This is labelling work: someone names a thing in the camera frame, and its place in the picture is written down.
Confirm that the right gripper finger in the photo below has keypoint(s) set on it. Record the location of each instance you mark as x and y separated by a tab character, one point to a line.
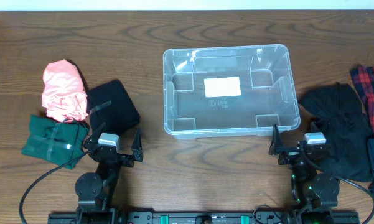
314	128
276	146

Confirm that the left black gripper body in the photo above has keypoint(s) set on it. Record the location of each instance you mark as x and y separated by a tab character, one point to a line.
102	170

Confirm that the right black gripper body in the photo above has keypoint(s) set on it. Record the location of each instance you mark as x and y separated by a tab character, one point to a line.
290	157

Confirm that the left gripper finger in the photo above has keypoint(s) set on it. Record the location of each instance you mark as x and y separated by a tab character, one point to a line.
136	147
93	139

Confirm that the black garment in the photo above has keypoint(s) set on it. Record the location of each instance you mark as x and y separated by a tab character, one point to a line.
337	111

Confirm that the black taped cloth bundle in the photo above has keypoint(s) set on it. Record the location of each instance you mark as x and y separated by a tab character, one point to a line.
110	103

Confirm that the dark green taped cloth bundle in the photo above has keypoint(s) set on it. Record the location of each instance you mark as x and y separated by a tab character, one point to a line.
55	142

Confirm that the pink cloth bundle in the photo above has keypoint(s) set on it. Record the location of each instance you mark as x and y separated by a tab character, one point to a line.
64	96

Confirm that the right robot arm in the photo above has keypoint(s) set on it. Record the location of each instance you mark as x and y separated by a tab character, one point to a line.
310	186

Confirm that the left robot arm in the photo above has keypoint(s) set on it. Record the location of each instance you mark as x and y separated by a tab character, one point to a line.
95	189

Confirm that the clear plastic storage container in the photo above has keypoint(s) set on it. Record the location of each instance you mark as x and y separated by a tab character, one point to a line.
268	94

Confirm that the white label in container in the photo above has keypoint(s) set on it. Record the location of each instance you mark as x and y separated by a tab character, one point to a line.
222	87

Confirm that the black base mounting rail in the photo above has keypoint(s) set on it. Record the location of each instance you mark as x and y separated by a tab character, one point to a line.
260	216

